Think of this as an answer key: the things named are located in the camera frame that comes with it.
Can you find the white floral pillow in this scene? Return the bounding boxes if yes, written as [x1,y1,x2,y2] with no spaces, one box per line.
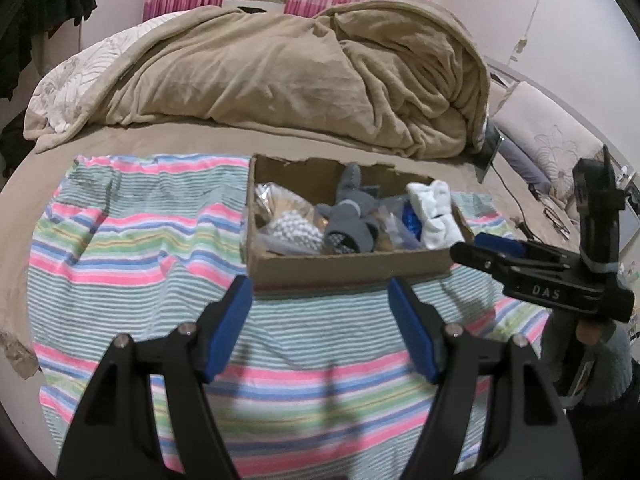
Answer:
[492,80,606,196]

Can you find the cardboard box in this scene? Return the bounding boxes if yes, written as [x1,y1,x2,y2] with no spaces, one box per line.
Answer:
[242,154,476,291]

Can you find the clear zip bag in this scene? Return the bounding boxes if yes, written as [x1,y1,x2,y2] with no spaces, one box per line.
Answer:
[380,205,426,251]

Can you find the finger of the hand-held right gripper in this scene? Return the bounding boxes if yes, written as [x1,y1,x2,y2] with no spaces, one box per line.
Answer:
[450,241,531,283]
[472,234,581,261]

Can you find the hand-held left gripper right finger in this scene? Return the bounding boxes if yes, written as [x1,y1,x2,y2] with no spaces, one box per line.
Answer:
[387,277,586,480]

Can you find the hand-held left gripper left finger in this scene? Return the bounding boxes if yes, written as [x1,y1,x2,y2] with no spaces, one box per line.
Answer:
[55,275,253,480]

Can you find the dark tablet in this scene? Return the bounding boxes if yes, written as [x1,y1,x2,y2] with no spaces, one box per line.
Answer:
[475,122,503,183]

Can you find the bed with beige sheet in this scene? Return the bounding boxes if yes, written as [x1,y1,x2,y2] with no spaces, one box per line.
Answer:
[0,10,640,411]

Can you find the blue tissue pack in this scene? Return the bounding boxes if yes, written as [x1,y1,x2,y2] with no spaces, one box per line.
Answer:
[402,205,426,236]

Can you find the lavender grey pillow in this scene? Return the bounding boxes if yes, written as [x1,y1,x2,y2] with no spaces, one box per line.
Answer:
[497,135,551,196]

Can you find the black cable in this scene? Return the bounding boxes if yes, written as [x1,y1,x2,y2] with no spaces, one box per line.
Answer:
[492,167,533,241]

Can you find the person's right forearm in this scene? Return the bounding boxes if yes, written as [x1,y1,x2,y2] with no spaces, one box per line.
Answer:
[540,310,636,408]

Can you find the eyeglasses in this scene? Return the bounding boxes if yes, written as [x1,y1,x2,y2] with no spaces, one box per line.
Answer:
[542,205,573,238]

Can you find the grey knitted glove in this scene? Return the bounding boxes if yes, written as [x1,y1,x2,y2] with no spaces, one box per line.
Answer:
[315,199,381,226]
[336,162,381,206]

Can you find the person's right hand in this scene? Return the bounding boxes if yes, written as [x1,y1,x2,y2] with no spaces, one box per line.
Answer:
[574,321,603,348]

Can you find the beige fleece blanket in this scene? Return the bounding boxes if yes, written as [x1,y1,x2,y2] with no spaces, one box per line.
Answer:
[22,0,493,158]

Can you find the clear pack of wooden sticks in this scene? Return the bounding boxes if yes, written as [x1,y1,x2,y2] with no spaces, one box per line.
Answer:
[255,181,313,216]

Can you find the white socks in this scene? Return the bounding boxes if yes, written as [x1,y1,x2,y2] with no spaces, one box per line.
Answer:
[406,180,466,250]

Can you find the striped towel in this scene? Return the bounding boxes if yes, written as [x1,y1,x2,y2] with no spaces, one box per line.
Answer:
[27,155,551,480]

